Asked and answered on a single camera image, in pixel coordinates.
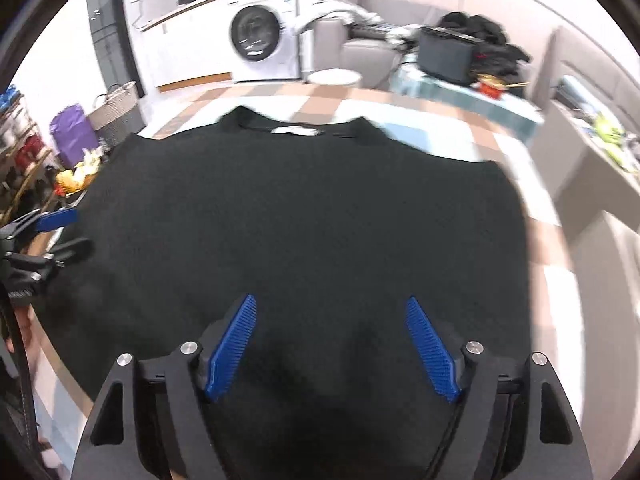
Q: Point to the white round stool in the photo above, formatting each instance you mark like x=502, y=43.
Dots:
x=334, y=77

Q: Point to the metal shoe rack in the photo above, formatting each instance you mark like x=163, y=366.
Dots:
x=30, y=160

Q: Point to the dark glass door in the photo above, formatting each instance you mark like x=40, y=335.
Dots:
x=110, y=35

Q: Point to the white washing machine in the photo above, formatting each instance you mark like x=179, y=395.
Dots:
x=257, y=35

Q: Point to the tray of yellow snack bags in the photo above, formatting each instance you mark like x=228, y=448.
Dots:
x=75, y=177

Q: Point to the red bowl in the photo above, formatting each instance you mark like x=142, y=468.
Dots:
x=492, y=89

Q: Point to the teal table cover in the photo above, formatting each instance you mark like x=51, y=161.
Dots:
x=465, y=107

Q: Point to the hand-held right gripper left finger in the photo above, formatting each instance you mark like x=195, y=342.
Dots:
x=232, y=345

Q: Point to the woven laundry basket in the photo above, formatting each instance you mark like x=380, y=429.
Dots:
x=117, y=112

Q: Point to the black knit sweater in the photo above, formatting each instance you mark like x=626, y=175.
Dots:
x=300, y=240

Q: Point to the beige padded headboard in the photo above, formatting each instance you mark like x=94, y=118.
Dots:
x=595, y=60

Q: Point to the shoe rack with shoes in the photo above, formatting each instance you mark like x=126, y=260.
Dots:
x=20, y=145

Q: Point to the grey sofa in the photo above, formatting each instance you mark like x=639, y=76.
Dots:
x=360, y=50

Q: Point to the purple bag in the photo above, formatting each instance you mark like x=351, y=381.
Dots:
x=72, y=130

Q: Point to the light grey garment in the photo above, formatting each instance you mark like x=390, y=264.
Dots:
x=330, y=12

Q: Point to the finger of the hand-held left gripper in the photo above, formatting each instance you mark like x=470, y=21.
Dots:
x=72, y=251
x=55, y=219

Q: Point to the white lower kitchen cabinets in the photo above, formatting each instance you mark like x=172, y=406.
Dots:
x=185, y=45

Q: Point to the grey low cabinet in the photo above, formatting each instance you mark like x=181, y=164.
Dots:
x=607, y=300
x=580, y=180

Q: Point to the pile of black clothes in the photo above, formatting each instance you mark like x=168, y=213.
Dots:
x=485, y=30

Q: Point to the green toy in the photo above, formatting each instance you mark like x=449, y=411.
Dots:
x=612, y=132

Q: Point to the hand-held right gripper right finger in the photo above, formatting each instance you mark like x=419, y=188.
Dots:
x=432, y=350

